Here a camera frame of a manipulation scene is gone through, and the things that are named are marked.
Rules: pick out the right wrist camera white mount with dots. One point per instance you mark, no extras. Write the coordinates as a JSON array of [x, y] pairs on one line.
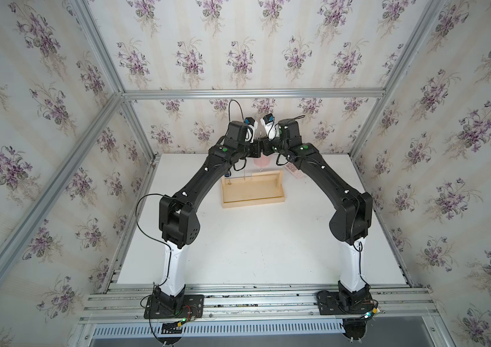
[[270, 126]]

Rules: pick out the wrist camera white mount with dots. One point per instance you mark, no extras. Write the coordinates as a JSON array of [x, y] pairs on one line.
[[270, 126], [252, 126]]

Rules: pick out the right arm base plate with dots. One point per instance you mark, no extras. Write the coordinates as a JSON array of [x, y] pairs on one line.
[[359, 303]]

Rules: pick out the pink pen holder cup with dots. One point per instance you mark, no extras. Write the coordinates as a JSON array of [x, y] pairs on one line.
[[262, 161]]

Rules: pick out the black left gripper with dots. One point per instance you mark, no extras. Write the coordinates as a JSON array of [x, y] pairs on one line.
[[258, 148]]

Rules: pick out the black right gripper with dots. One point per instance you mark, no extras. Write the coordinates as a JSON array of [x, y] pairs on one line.
[[267, 150]]

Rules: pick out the wooden jewelry display stand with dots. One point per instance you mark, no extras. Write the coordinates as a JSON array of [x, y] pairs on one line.
[[258, 189]]

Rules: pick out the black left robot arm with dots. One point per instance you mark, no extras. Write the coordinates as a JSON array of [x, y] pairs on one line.
[[178, 220]]

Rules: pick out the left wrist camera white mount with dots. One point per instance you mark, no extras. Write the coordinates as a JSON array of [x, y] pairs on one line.
[[252, 126]]

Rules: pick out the pink calculator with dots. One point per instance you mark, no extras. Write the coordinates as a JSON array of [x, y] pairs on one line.
[[294, 171]]

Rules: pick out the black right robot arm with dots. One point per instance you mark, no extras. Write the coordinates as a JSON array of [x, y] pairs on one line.
[[353, 209]]

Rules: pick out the aluminium mounting rail frame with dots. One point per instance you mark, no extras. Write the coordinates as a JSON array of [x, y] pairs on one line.
[[130, 311]]

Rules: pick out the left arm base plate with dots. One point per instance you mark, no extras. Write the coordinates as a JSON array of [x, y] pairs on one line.
[[168, 307]]

